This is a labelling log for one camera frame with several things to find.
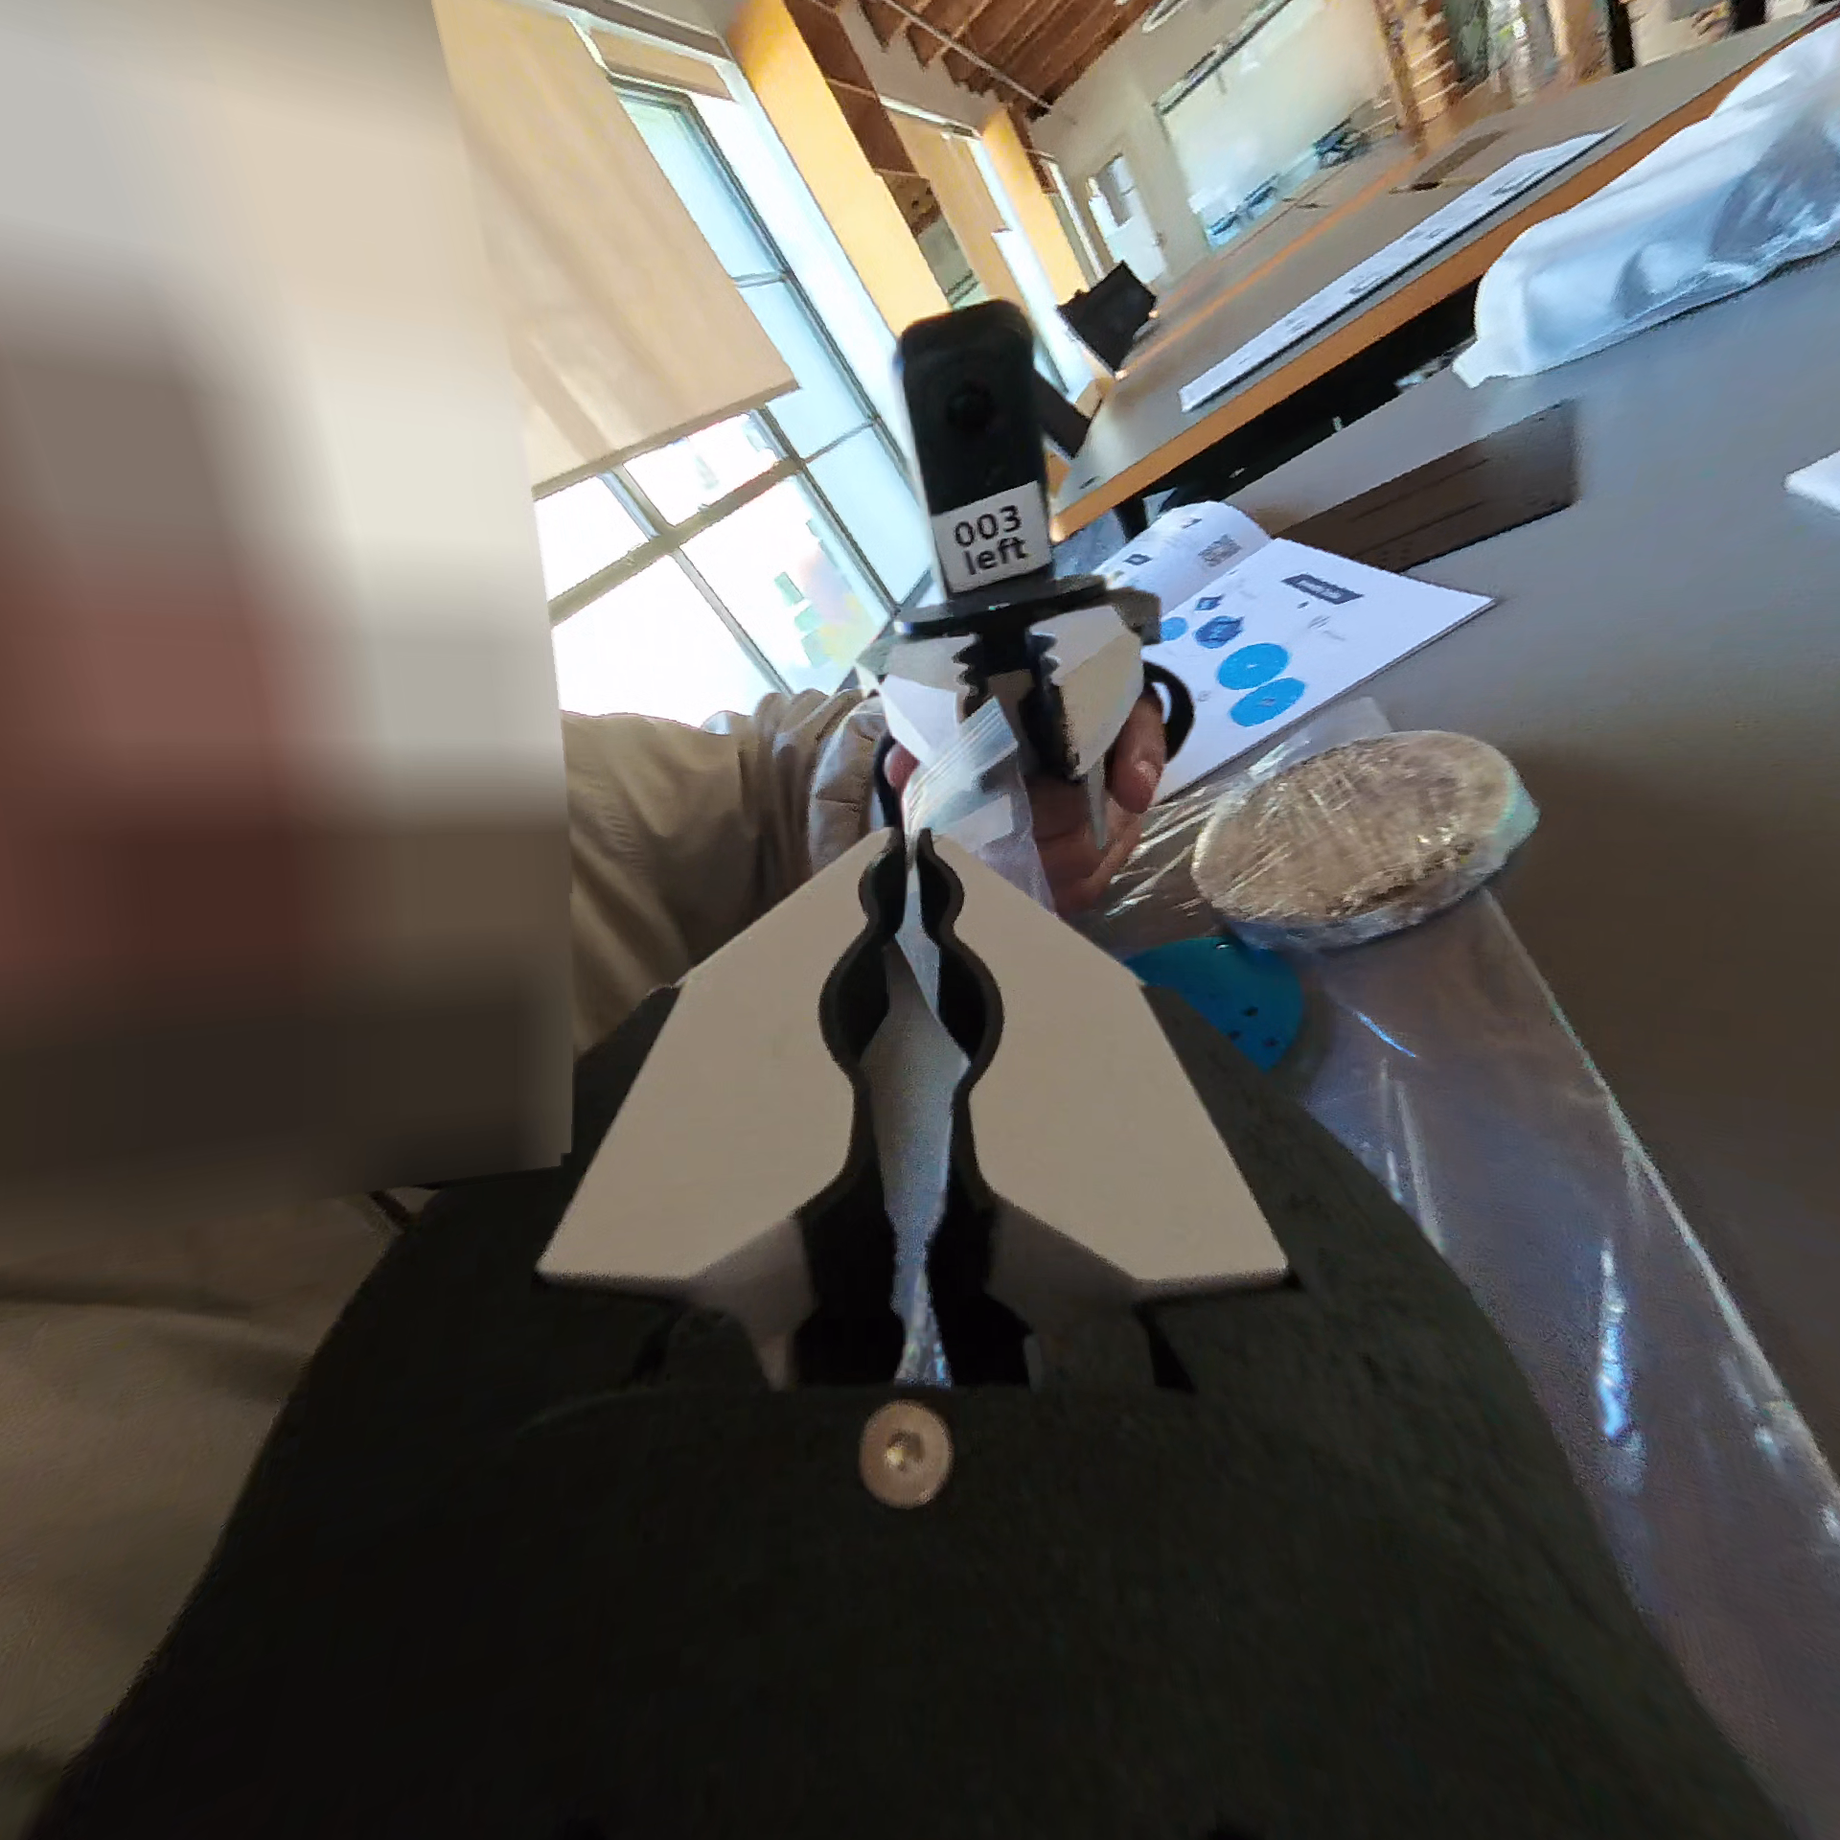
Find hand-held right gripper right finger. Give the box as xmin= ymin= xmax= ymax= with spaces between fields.
xmin=918 ymin=830 xmax=1290 ymax=1389

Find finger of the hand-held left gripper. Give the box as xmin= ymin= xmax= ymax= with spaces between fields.
xmin=1010 ymin=600 xmax=1153 ymax=788
xmin=858 ymin=629 xmax=1012 ymax=750

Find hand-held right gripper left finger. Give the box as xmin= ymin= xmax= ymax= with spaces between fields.
xmin=537 ymin=830 xmax=912 ymax=1389

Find clear plastic zip bag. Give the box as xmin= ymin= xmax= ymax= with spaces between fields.
xmin=869 ymin=701 xmax=1840 ymax=1740

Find blue metal disc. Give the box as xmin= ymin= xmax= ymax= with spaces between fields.
xmin=1122 ymin=931 xmax=1309 ymax=1073

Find person's left forearm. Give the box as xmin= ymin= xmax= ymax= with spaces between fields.
xmin=561 ymin=688 xmax=897 ymax=1058

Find person's left hand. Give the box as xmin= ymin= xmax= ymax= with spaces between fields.
xmin=1031 ymin=701 xmax=1170 ymax=917

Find wood-edged grey table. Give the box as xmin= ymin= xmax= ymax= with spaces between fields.
xmin=1113 ymin=129 xmax=1526 ymax=383
xmin=1056 ymin=15 xmax=1840 ymax=540

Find black office chair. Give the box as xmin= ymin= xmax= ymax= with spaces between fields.
xmin=1056 ymin=264 xmax=1164 ymax=368

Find large paned window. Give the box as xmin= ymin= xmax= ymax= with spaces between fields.
xmin=532 ymin=86 xmax=935 ymax=720

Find white instruction booklet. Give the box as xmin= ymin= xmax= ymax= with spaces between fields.
xmin=1094 ymin=504 xmax=1497 ymax=799

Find round plastic-wrapped metal disc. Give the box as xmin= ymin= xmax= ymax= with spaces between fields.
xmin=1189 ymin=730 xmax=1541 ymax=950

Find beige roller blind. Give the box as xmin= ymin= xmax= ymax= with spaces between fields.
xmin=432 ymin=0 xmax=799 ymax=491

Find black metal plate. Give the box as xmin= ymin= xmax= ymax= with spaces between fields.
xmin=1301 ymin=403 xmax=1580 ymax=573

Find long printed paper sheet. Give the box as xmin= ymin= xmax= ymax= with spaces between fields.
xmin=1178 ymin=126 xmax=1625 ymax=412

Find person's beige jacket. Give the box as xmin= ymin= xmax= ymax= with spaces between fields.
xmin=0 ymin=1185 xmax=433 ymax=1827

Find white plastic bag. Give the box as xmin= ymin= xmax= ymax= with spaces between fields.
xmin=1452 ymin=21 xmax=1840 ymax=389

